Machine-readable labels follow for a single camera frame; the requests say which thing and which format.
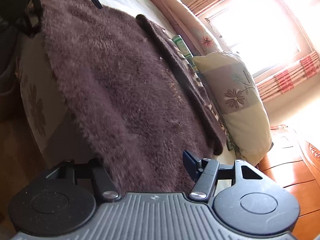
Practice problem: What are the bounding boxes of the dark brown fuzzy sweater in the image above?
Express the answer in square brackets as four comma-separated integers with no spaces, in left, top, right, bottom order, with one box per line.
[42,0,226,193]

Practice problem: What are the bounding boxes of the floral cream pillow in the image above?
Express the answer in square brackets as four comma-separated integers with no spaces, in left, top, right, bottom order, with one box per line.
[193,51,272,166]

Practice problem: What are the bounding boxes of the striped pastel bed sheet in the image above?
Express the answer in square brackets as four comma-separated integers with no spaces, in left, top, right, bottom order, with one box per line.
[18,0,175,167]

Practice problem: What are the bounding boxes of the orange wooden headboard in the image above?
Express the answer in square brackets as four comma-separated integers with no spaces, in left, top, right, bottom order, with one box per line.
[258,125,319,239]

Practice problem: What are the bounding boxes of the pink floral folded quilt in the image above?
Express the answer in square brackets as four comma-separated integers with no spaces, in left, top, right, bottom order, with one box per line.
[150,0,222,56]

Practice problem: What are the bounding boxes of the green glass bottle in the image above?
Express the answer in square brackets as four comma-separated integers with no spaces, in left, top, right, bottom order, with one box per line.
[172,35,199,74]

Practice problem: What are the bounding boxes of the pink striped right curtain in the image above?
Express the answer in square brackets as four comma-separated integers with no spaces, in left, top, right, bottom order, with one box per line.
[257,51,319,102]

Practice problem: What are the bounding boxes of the bright window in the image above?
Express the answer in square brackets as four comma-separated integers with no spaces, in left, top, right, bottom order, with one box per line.
[200,0,315,82]

